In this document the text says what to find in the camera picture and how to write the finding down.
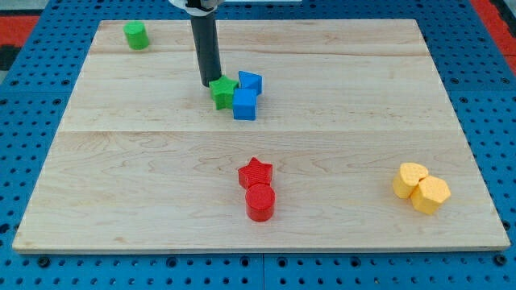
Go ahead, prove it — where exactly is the light wooden board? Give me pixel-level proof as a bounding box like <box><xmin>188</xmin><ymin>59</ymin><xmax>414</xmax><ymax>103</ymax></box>
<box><xmin>12</xmin><ymin>19</ymin><xmax>510</xmax><ymax>255</ymax></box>

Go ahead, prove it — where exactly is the blue cube block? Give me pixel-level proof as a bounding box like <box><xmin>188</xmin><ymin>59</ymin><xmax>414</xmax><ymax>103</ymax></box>
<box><xmin>232</xmin><ymin>89</ymin><xmax>258</xmax><ymax>121</ymax></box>

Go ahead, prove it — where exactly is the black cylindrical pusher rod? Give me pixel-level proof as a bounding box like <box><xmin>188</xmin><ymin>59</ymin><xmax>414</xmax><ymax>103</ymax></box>
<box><xmin>190</xmin><ymin>12</ymin><xmax>222</xmax><ymax>87</ymax></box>

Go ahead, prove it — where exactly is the yellow hexagon block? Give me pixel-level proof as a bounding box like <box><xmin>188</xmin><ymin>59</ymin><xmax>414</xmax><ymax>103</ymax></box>
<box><xmin>410</xmin><ymin>176</ymin><xmax>451</xmax><ymax>215</ymax></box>

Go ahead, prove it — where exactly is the yellow heart block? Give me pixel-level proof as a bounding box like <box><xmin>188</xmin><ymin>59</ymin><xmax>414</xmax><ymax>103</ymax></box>
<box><xmin>392</xmin><ymin>163</ymin><xmax>429</xmax><ymax>199</ymax></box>

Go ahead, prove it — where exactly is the blue triangular block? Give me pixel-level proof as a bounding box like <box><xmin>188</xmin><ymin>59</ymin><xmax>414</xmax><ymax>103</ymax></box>
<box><xmin>238</xmin><ymin>71</ymin><xmax>263</xmax><ymax>95</ymax></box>

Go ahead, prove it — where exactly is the green star block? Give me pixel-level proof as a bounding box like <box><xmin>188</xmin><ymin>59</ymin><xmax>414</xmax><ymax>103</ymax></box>
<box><xmin>209</xmin><ymin>75</ymin><xmax>239</xmax><ymax>110</ymax></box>

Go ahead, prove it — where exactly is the red cylinder block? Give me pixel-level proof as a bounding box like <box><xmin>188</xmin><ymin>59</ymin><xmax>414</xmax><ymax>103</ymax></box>
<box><xmin>245</xmin><ymin>184</ymin><xmax>276</xmax><ymax>222</ymax></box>

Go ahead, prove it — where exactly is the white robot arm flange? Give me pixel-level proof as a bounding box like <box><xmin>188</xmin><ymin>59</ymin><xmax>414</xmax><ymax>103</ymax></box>
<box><xmin>169</xmin><ymin>0</ymin><xmax>224</xmax><ymax>17</ymax></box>

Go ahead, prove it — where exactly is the red star block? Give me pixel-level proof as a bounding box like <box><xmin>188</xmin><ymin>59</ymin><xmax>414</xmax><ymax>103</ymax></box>
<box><xmin>238</xmin><ymin>157</ymin><xmax>273</xmax><ymax>189</ymax></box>

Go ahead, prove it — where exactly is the green cylinder block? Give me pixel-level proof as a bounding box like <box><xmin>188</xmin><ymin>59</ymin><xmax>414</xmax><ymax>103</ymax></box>
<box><xmin>123</xmin><ymin>21</ymin><xmax>149</xmax><ymax>50</ymax></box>

